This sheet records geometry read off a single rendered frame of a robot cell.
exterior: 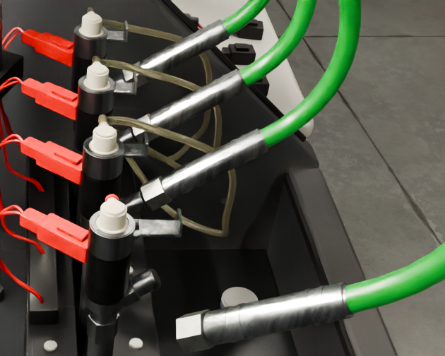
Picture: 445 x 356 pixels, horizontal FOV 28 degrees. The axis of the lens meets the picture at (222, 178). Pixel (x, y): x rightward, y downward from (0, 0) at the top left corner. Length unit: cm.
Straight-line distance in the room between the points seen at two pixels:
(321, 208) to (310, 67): 222
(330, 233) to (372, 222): 160
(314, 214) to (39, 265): 30
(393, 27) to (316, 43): 39
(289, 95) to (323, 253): 23
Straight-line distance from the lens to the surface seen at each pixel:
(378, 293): 43
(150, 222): 56
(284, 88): 102
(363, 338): 78
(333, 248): 86
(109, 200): 55
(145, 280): 58
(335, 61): 60
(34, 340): 69
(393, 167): 271
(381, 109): 297
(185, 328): 47
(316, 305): 44
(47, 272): 72
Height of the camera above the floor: 149
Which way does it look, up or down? 37 degrees down
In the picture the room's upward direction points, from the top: 11 degrees clockwise
